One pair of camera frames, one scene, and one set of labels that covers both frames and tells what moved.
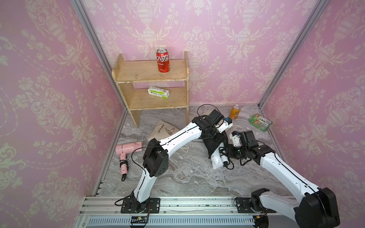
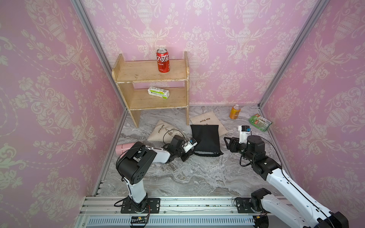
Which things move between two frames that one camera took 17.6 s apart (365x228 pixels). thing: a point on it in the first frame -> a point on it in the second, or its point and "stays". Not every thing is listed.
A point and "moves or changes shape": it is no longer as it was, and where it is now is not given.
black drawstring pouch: (210, 143) moves or changes shape
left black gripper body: (214, 132) -> (181, 153)
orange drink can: (235, 111) stays
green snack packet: (260, 122) stays
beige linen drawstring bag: (163, 130) stays
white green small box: (158, 92) stays
